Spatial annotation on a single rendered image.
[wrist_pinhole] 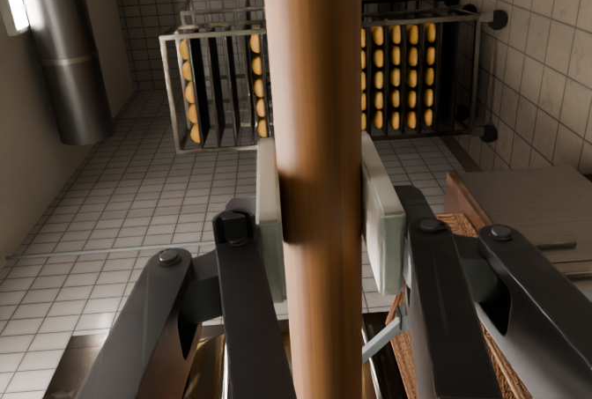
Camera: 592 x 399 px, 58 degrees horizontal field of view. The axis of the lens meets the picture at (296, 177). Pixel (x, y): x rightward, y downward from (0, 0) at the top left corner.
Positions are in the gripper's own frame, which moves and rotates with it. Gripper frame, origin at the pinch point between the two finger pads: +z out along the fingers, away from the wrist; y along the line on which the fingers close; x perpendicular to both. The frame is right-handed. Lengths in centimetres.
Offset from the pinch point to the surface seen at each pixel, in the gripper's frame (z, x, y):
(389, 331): 84, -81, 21
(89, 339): 151, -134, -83
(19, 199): 239, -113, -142
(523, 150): 225, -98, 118
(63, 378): 132, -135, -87
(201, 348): 143, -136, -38
